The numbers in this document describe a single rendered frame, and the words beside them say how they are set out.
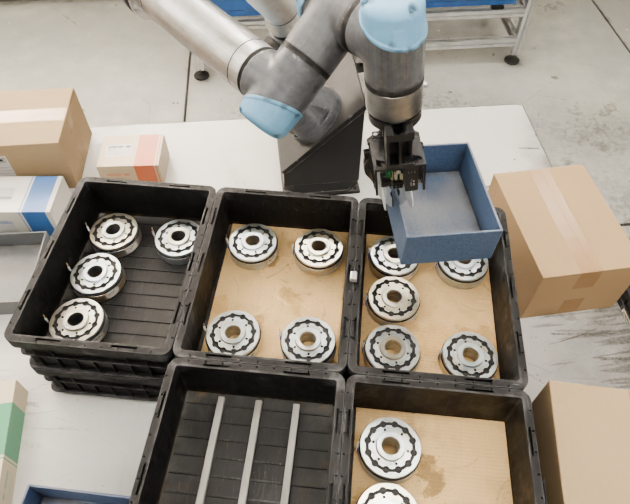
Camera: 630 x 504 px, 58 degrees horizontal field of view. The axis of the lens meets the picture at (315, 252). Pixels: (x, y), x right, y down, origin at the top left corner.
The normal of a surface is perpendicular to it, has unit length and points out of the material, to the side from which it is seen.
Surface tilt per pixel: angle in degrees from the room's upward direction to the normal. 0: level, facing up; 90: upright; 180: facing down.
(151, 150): 0
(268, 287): 0
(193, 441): 0
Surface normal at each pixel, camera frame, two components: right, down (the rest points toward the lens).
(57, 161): 0.08, 0.80
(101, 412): 0.00, -0.61
